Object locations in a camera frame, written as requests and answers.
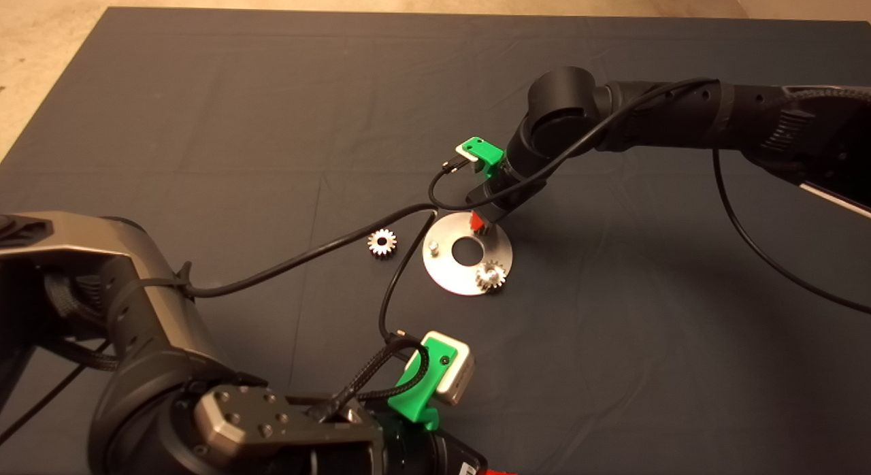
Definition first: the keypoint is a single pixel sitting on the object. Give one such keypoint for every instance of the right wrist green camera mount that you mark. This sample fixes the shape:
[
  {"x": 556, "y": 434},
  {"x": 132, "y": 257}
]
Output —
[{"x": 486, "y": 154}]

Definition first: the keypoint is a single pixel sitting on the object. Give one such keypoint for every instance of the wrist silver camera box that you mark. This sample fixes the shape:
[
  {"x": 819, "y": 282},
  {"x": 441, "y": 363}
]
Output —
[
  {"x": 463, "y": 152},
  {"x": 459, "y": 373}
]

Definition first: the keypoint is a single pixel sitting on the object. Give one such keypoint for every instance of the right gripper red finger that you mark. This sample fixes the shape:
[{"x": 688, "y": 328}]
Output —
[{"x": 476, "y": 221}]

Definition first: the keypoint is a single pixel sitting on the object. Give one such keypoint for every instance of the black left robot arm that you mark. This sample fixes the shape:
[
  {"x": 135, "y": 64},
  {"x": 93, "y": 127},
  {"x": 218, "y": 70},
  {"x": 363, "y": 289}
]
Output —
[{"x": 136, "y": 305}]

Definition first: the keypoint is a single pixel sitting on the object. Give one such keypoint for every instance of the round metal carrier plate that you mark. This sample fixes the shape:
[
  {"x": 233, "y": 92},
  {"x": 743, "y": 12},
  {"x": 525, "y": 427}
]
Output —
[{"x": 442, "y": 274}]

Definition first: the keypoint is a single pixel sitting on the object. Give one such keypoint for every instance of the dark grey table cloth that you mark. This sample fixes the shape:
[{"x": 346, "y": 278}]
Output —
[{"x": 204, "y": 121}]

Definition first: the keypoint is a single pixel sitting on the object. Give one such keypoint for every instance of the left wrist green camera mount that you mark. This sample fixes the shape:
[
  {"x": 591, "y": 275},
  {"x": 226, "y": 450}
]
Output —
[{"x": 418, "y": 386}]

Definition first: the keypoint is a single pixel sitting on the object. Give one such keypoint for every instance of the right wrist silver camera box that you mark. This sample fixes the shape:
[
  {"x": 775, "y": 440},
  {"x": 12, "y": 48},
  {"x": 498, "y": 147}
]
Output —
[{"x": 463, "y": 152}]

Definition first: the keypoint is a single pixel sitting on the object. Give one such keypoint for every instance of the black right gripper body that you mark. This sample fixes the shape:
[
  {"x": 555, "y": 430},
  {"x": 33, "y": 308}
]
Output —
[{"x": 507, "y": 197}]

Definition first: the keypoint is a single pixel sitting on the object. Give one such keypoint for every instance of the wrist green camera mount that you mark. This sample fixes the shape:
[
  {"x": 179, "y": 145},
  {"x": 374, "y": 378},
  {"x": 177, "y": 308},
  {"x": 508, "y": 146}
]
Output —
[
  {"x": 486, "y": 154},
  {"x": 418, "y": 386}
]

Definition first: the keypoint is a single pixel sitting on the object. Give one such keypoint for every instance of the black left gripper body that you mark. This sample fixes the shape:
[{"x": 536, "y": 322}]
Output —
[{"x": 435, "y": 454}]

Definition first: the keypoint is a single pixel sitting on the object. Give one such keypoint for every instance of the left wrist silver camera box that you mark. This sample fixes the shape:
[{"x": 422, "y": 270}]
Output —
[{"x": 459, "y": 373}]

